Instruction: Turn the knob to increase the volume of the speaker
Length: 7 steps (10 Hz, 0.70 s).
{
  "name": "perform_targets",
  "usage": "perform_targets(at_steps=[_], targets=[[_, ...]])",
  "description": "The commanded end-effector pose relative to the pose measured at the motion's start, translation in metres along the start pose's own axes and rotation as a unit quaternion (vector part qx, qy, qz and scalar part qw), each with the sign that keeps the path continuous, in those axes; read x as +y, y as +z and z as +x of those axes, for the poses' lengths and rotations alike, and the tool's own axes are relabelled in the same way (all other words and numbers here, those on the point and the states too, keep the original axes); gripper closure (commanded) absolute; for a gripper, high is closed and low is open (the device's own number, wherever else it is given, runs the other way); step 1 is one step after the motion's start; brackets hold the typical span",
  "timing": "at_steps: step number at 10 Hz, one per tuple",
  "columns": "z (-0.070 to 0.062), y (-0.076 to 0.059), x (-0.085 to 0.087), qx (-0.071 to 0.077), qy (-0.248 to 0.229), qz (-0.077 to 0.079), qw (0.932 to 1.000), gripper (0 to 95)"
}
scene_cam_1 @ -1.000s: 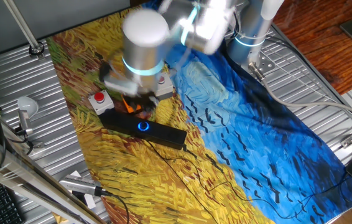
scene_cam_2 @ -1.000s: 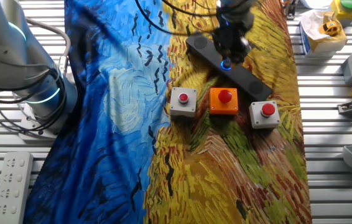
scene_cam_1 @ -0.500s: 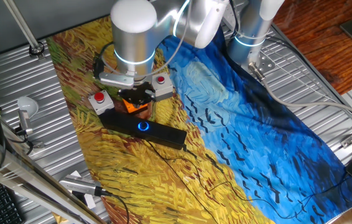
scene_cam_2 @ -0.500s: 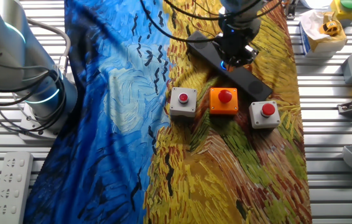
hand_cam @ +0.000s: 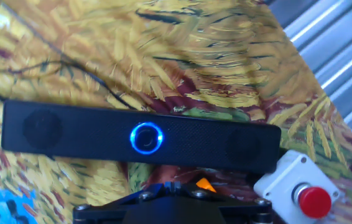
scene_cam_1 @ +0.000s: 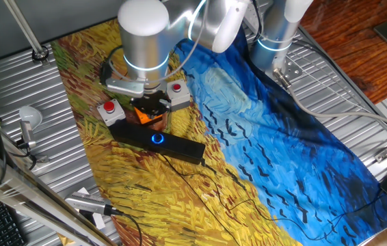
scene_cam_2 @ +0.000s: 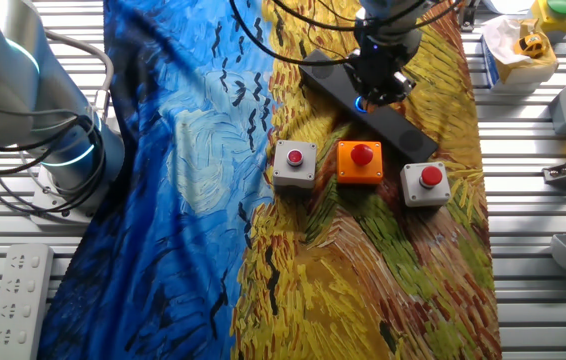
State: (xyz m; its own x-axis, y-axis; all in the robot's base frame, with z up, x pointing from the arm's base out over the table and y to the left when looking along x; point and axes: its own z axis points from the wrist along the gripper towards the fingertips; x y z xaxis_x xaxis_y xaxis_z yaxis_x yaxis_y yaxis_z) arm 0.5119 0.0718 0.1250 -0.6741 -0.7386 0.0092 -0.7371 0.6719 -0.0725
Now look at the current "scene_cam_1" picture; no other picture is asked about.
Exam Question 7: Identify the aluminium frame bar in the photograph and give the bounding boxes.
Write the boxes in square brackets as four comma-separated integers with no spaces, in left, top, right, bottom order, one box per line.
[0,138,118,246]

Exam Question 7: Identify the silver ridged camera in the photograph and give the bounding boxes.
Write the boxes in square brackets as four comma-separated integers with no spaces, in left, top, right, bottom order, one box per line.
[64,191,122,217]

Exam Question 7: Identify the black camera cable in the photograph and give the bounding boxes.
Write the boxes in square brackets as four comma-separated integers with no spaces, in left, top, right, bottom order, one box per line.
[111,208,144,246]

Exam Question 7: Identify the painted wheatfield print cloth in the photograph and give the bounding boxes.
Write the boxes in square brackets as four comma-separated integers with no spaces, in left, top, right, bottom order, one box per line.
[50,0,387,246]

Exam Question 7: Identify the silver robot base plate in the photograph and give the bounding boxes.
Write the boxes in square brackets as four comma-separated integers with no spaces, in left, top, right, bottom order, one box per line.
[271,56,304,83]

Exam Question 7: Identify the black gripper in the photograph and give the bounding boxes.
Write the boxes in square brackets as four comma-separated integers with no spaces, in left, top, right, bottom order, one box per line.
[131,90,173,120]

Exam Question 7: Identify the orange box red mushroom button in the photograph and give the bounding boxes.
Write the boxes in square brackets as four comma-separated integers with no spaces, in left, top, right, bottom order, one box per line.
[134,107,163,126]

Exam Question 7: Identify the white box red mushroom button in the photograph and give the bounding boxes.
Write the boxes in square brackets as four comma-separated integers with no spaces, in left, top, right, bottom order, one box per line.
[96,98,127,127]

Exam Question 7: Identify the silver wrist bracket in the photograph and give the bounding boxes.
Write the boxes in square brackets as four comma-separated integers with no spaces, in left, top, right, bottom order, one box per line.
[105,77,167,99]

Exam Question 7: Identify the silver pole with black base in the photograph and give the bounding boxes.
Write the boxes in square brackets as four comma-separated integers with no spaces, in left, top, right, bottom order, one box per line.
[3,0,51,66]

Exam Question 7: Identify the thick black cable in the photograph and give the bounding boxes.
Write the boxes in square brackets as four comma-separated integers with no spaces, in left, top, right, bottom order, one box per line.
[0,128,39,187]

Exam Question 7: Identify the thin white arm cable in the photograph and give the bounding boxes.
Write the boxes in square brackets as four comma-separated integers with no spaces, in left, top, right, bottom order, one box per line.
[107,0,211,83]

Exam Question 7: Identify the thick grey robot cable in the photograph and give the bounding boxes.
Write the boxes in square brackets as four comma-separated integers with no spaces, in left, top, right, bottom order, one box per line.
[272,68,387,137]

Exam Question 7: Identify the grey box small red button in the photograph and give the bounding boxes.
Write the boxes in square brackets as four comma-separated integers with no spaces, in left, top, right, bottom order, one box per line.
[165,79,191,112]

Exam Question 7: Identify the thin black speaker cable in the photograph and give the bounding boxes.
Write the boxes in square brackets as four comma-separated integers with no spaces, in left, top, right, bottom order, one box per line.
[161,152,387,246]

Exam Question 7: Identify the black speaker bar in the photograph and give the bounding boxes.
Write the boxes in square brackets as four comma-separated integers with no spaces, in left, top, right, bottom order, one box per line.
[107,119,207,165]

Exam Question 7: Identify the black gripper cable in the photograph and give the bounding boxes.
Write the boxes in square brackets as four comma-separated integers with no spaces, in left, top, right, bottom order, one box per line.
[99,46,124,86]

